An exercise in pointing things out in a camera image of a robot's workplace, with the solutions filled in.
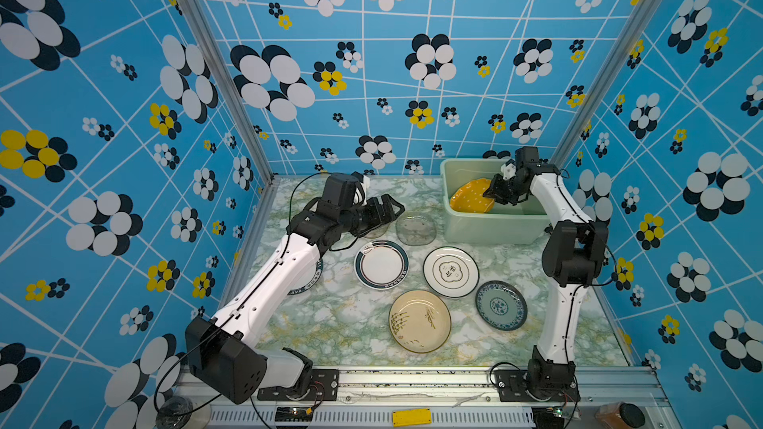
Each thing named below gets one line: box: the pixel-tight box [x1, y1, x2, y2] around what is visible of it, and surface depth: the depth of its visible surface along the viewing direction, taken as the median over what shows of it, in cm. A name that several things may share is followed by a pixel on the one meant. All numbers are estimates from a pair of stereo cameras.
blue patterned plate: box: [474, 280, 529, 332], surface depth 88 cm
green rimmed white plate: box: [354, 240, 410, 291], surface depth 96 cm
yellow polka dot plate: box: [449, 177, 495, 214], surface depth 107 cm
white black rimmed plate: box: [422, 246, 480, 298], surface depth 95 cm
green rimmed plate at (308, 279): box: [287, 259, 324, 296], surface depth 93 cm
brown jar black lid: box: [594, 401, 646, 429], surface depth 64 cm
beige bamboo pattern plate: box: [388, 289, 453, 355], surface depth 85 cm
